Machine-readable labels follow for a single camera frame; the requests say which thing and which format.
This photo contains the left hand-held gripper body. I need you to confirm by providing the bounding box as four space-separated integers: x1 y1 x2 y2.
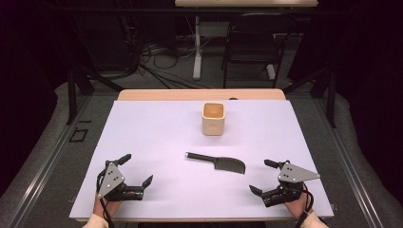
96 160 144 202

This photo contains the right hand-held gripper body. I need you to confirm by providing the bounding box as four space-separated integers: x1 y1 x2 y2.
261 161 321 209

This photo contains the black kitchen knife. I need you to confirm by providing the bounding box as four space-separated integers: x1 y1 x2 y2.
184 151 247 176

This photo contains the beige square cup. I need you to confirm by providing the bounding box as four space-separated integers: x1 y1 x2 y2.
201 101 226 137

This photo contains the person's left hand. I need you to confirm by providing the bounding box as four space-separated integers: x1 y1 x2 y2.
92 189 137 220

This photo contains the person's right hand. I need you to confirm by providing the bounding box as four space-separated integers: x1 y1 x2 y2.
282 190 316 220

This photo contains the white table mat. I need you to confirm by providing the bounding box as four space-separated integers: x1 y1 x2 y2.
68 99 336 220

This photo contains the black metal stand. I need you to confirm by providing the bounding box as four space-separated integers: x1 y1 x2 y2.
280 65 337 129
66 65 125 126

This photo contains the wooden table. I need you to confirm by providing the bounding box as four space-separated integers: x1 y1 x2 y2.
68 87 336 223

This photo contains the black folding chair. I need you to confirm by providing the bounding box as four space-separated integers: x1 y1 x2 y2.
221 11 298 90

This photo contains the white-legged wooden desk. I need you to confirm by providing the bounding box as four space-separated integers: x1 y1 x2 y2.
174 0 319 81

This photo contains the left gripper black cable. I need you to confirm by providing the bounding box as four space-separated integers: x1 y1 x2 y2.
95 169 116 228

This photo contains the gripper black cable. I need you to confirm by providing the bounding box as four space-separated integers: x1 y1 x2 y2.
294 182 316 228
95 169 116 228

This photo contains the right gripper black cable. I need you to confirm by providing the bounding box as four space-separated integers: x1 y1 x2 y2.
294 182 316 228

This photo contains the aluminium floor rail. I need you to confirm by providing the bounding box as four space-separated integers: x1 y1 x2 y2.
9 94 93 228
313 94 385 228

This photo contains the bundle of floor cables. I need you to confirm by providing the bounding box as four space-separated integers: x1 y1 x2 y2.
125 15 212 90

